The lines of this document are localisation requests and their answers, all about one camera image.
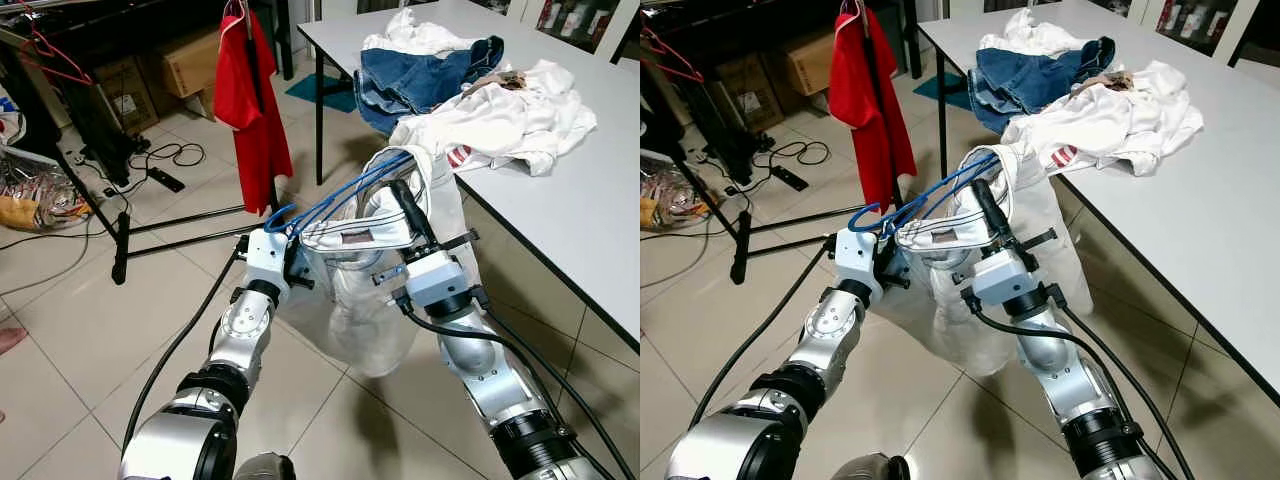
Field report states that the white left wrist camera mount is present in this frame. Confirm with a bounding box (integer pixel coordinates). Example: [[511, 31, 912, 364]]
[[833, 228, 883, 301], [243, 228, 293, 296]]

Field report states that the grey robot left foot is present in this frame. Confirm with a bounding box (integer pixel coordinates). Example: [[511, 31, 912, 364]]
[[232, 452, 297, 480], [835, 452, 911, 480]]

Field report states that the beige plaid garment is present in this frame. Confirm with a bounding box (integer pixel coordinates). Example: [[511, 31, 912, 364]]
[[1070, 68, 1136, 96], [462, 68, 531, 96]]

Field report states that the plain cardboard box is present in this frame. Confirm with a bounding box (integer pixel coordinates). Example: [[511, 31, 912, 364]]
[[155, 28, 223, 99], [785, 28, 836, 99]]

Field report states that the pink wire hanger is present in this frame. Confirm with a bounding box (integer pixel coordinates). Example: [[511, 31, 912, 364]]
[[18, 25, 93, 89], [640, 25, 706, 86]]

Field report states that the black desk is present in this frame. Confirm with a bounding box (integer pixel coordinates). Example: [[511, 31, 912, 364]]
[[0, 0, 296, 71], [640, 0, 911, 71]]

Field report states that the white and red clothes pile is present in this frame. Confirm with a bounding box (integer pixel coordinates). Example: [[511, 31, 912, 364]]
[[0, 85, 26, 146]]

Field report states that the red garment white trim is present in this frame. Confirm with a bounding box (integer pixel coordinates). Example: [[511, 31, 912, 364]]
[[213, 10, 294, 216], [828, 8, 918, 211]]

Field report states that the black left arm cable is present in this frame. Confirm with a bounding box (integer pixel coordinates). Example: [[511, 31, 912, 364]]
[[120, 245, 249, 451], [690, 245, 836, 431]]

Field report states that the black floor cable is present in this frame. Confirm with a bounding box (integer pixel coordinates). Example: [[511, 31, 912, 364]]
[[755, 140, 831, 169], [130, 140, 206, 171]]

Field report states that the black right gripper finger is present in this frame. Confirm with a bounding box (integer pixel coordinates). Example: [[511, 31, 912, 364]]
[[388, 178, 437, 251], [972, 178, 1019, 251]]

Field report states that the printed cardboard box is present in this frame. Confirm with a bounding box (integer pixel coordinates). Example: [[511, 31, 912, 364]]
[[95, 55, 159, 136], [715, 55, 786, 136]]

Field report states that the blue wire hanger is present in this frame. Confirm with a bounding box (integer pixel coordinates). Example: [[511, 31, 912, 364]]
[[262, 150, 416, 239], [850, 150, 1001, 239]]

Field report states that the white glass door cabinet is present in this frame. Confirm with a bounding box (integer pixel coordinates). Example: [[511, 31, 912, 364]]
[[1100, 0, 1280, 66], [480, 0, 641, 56]]

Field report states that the white cotton garment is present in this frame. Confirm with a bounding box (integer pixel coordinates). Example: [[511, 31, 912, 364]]
[[390, 60, 598, 178], [1000, 60, 1206, 178]]

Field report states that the plastic bag with striped fabric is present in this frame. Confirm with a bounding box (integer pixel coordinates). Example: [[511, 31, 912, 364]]
[[0, 150, 91, 233], [640, 165, 716, 233]]

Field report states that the blue denim garment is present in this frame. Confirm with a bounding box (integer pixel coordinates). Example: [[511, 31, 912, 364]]
[[355, 36, 506, 136], [965, 36, 1116, 136]]

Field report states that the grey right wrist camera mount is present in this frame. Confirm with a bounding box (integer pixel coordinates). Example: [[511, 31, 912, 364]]
[[405, 250, 479, 309], [972, 250, 1046, 309]]

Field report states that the white crumpled garment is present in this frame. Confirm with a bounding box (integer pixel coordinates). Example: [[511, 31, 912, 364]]
[[362, 8, 481, 56], [978, 8, 1091, 56]]

